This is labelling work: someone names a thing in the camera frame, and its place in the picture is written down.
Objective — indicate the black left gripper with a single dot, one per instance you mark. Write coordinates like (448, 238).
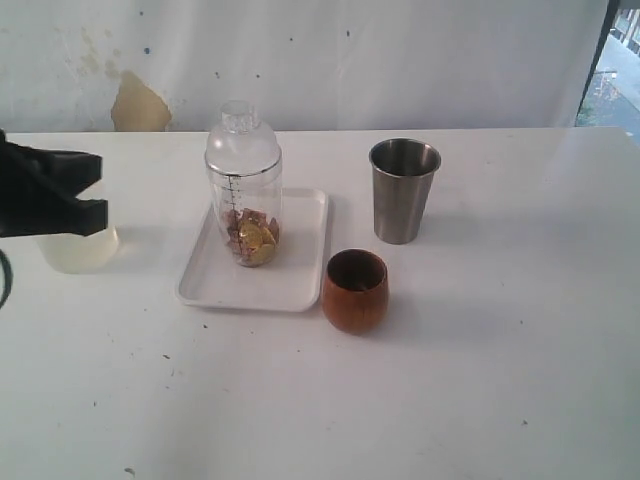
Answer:
(31, 205)

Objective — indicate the clear plastic shaker lid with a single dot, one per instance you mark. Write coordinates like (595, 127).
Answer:
(240, 143)

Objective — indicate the clear plastic shaker body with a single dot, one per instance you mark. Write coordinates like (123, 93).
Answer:
(261, 192)

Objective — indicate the wooden cubes and gold coins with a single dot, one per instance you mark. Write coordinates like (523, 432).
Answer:
(253, 237)

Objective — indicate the brown wooden cup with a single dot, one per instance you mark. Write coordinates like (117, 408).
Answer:
(355, 291)

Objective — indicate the stainless steel cup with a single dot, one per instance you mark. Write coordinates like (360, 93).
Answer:
(403, 171)

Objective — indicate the translucent plastic jar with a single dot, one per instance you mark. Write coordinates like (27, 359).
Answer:
(75, 254)

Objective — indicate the white rectangular tray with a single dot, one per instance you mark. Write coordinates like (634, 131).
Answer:
(289, 283)

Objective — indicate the dark window frame post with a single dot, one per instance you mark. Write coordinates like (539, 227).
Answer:
(608, 22)

